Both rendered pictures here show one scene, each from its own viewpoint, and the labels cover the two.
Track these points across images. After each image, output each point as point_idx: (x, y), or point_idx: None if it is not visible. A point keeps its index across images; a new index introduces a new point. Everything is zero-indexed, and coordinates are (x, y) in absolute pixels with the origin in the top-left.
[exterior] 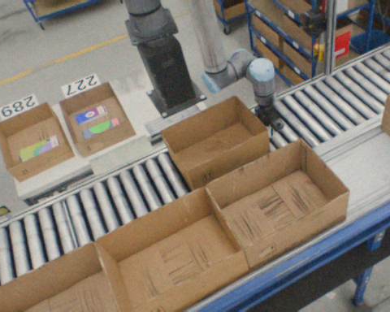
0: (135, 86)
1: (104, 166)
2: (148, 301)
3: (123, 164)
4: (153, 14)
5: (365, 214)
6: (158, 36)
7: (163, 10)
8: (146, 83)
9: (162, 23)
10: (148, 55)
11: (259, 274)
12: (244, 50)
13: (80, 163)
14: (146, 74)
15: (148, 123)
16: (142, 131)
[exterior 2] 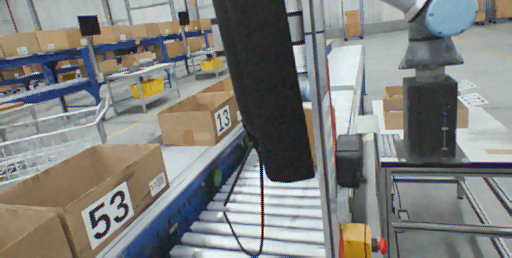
0: (478, 137)
1: (362, 118)
2: (217, 82)
3: (356, 124)
4: (409, 42)
5: (150, 143)
6: (400, 62)
7: (420, 47)
8: (479, 142)
9: (408, 55)
10: (404, 77)
11: None
12: (306, 81)
13: (378, 113)
14: (504, 145)
15: (396, 135)
16: (387, 132)
